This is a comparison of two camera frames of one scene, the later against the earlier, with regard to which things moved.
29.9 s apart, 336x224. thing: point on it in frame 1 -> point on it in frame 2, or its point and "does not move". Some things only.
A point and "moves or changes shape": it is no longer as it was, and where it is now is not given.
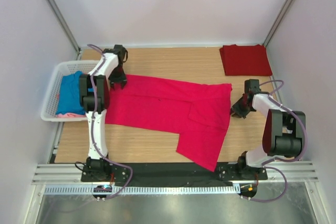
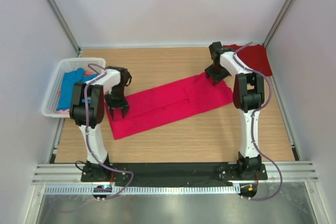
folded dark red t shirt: (245, 60) does not move
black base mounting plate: (172, 175) does not move
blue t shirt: (69, 99) does not move
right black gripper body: (241, 109) -> (216, 73)
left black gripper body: (117, 75) -> (115, 100)
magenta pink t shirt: (198, 112) moves or changes shape
